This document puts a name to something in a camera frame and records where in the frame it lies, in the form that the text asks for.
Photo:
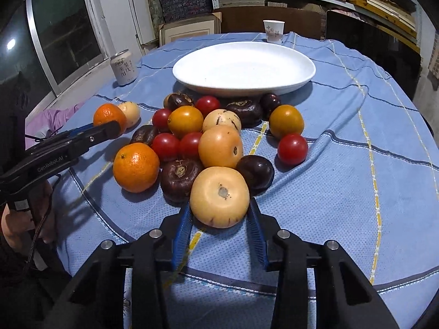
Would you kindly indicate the cardboard box framed panel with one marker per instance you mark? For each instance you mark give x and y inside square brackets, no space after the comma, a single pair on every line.
[201,25]

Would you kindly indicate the dark wooden chair back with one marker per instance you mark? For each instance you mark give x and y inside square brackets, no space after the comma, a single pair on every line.
[251,19]

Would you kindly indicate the blue checked tablecloth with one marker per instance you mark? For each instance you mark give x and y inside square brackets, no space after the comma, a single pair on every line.
[370,182]

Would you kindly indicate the dark mangosteen front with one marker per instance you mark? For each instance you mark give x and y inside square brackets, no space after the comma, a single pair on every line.
[177,178]

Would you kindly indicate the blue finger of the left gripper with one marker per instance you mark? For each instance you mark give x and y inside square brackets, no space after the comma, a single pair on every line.
[91,135]
[74,132]

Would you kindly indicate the small pale round fruit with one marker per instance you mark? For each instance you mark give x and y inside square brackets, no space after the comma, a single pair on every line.
[132,113]

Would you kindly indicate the large pale pepino melon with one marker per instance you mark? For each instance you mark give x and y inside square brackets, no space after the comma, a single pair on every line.
[219,197]

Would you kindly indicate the dark mangosteen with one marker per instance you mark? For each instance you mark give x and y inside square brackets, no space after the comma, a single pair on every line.
[175,100]
[248,111]
[177,178]
[145,134]

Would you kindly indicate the window with metal frame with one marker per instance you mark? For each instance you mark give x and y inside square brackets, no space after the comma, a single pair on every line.
[45,47]

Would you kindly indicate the dark plum back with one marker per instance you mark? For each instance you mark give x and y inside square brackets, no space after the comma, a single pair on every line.
[268,103]

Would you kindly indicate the person's left hand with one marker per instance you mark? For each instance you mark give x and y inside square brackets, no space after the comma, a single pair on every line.
[15,226]

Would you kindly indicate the red tomato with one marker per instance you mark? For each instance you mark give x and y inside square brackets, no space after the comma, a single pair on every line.
[189,145]
[206,104]
[166,146]
[160,120]
[292,149]

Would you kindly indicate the white oval plate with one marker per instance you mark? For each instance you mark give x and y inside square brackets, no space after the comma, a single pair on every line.
[244,69]

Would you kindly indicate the white drink can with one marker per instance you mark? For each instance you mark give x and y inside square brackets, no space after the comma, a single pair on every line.
[124,69]

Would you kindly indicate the pale orange persimmon fruit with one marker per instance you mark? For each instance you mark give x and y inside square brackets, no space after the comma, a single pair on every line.
[220,146]

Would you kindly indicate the large orange mandarin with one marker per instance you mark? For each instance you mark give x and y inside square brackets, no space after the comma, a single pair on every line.
[136,167]

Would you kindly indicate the striped pepino melon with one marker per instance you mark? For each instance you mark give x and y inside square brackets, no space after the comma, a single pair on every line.
[222,117]

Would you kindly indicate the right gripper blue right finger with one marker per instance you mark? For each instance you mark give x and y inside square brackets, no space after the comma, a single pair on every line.
[257,234]

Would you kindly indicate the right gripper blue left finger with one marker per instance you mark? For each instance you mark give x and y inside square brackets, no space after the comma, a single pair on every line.
[181,237]

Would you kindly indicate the small orange mandarin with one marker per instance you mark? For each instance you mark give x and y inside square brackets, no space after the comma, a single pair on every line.
[109,112]

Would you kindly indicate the dark plum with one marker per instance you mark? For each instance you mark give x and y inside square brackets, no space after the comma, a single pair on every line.
[268,103]
[257,171]

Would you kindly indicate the orange yellow tomato centre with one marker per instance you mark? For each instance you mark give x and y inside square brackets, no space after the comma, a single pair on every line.
[184,120]

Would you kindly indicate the white paper cup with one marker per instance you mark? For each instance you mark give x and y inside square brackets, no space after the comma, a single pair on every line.
[274,30]

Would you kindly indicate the purple cloth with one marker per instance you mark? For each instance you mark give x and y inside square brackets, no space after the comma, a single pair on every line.
[47,122]

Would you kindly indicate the dark plum front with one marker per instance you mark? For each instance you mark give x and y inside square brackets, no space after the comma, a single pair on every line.
[257,171]

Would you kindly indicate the orange green tomato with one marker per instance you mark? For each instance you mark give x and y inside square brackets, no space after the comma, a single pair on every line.
[284,120]

